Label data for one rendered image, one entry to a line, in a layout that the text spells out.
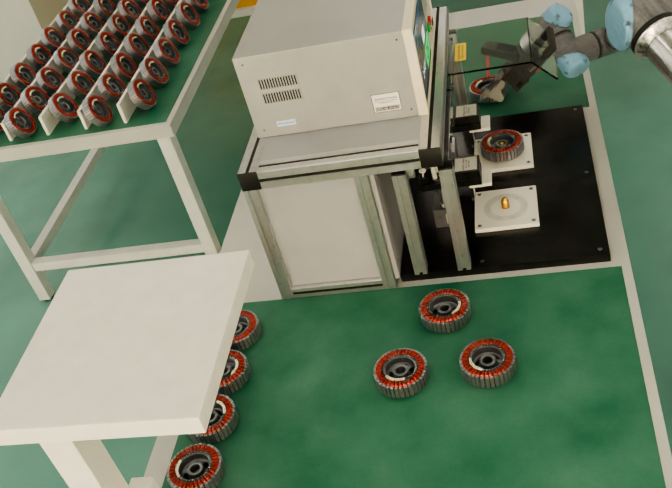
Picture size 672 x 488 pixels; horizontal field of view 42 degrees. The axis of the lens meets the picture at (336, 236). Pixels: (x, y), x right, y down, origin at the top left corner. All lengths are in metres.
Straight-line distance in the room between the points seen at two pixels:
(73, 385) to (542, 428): 0.85
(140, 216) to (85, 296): 2.51
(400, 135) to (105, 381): 0.84
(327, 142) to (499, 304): 0.51
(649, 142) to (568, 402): 2.13
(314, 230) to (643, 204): 1.72
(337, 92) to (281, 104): 0.13
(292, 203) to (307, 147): 0.13
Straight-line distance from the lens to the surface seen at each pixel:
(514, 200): 2.20
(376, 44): 1.87
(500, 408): 1.77
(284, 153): 1.94
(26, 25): 5.83
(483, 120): 2.34
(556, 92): 2.67
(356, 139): 1.92
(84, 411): 1.38
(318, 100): 1.95
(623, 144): 3.76
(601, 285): 1.99
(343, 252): 2.02
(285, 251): 2.05
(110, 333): 1.49
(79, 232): 4.18
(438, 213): 2.15
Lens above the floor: 2.09
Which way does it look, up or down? 36 degrees down
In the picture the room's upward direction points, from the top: 17 degrees counter-clockwise
